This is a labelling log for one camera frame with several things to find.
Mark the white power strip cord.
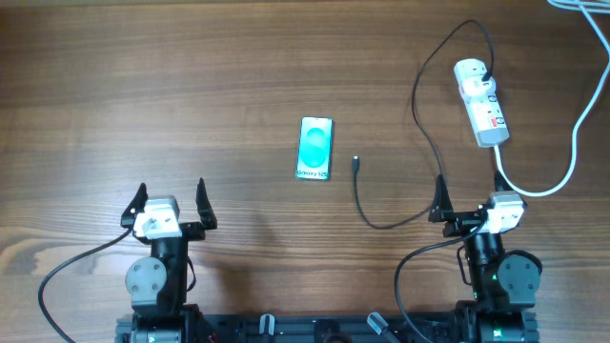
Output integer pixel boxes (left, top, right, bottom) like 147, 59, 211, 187
493, 4, 610, 198

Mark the black charging cable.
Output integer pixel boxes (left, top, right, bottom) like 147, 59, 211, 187
352, 19, 496, 231

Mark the teal screen smartphone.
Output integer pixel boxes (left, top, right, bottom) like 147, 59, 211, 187
295, 117, 334, 181

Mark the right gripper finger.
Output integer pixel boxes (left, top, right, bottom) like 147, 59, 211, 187
494, 171, 511, 192
428, 174, 454, 222

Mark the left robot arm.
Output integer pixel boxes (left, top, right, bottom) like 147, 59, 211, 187
114, 180, 217, 343

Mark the white cables top corner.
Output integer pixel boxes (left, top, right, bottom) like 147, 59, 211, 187
546, 0, 610, 14

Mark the white power strip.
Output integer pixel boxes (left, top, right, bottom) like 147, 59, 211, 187
454, 58, 509, 148

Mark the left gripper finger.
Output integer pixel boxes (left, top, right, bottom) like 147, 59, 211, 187
120, 183, 148, 227
195, 177, 217, 230

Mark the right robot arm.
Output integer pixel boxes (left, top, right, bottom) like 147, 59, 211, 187
428, 173, 542, 343

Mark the white charger adapter plug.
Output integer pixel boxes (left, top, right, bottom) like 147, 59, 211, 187
458, 76, 496, 103

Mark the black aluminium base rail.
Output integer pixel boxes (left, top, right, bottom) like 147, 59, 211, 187
114, 312, 540, 343

